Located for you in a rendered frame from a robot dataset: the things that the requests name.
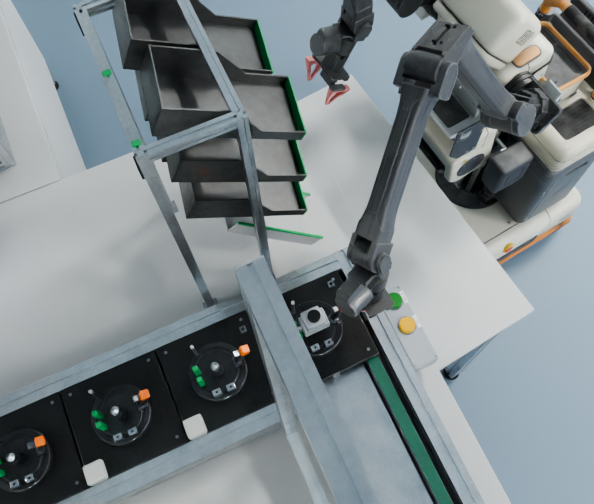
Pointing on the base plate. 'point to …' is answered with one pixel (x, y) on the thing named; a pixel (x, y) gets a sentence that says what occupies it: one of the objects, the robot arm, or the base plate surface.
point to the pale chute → (275, 228)
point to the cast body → (313, 321)
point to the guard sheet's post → (270, 372)
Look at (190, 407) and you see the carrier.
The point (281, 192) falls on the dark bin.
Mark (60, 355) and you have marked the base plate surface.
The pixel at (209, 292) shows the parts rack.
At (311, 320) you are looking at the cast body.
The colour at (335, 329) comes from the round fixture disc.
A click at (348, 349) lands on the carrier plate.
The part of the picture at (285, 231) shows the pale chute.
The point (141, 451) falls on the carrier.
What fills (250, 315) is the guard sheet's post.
